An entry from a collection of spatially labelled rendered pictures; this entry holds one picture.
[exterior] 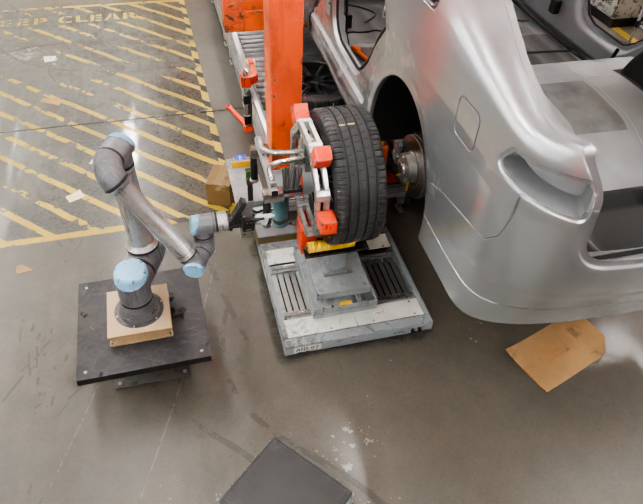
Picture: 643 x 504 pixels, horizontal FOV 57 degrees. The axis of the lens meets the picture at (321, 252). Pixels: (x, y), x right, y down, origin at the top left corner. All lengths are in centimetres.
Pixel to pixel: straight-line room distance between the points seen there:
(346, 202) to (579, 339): 167
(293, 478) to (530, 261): 122
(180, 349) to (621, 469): 214
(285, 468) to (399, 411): 79
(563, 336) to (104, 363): 242
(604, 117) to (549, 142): 149
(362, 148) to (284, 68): 65
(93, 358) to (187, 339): 43
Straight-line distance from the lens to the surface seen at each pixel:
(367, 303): 323
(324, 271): 324
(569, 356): 351
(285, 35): 293
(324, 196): 258
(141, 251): 284
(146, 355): 288
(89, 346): 298
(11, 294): 377
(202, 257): 265
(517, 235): 208
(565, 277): 220
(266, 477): 247
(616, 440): 332
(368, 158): 259
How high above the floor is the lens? 259
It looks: 45 degrees down
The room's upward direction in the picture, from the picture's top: 4 degrees clockwise
